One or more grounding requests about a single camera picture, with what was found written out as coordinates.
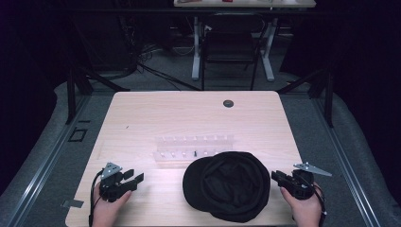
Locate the metal floor rail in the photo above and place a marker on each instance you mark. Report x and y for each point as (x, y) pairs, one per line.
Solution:
(346, 164)
(47, 164)

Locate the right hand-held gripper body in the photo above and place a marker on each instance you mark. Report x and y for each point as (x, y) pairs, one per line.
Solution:
(303, 183)

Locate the grey tape strip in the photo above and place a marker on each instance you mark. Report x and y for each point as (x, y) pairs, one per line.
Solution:
(72, 203)

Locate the person's right hand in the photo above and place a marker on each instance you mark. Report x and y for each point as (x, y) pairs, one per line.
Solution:
(303, 210)

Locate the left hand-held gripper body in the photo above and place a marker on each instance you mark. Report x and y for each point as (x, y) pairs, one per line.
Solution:
(111, 186)

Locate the clear acrylic rack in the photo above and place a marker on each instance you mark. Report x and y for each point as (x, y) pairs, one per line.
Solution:
(192, 148)

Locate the short black tape strip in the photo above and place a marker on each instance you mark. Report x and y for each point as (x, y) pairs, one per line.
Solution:
(84, 121)

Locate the black tape square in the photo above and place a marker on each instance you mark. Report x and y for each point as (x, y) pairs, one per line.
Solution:
(73, 135)

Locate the black metal frame stand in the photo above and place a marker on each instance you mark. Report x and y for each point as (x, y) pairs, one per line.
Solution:
(71, 94)
(329, 97)

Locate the white-legged desk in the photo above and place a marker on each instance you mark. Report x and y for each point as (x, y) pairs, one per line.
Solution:
(246, 3)

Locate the person's left hand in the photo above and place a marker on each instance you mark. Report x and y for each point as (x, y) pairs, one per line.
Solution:
(107, 211)

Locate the black cap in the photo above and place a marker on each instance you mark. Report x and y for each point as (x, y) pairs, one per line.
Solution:
(227, 189)

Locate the black chair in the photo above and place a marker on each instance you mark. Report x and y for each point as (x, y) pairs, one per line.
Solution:
(230, 44)

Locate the round grey table grommet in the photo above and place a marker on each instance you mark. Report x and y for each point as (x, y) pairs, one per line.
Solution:
(228, 103)

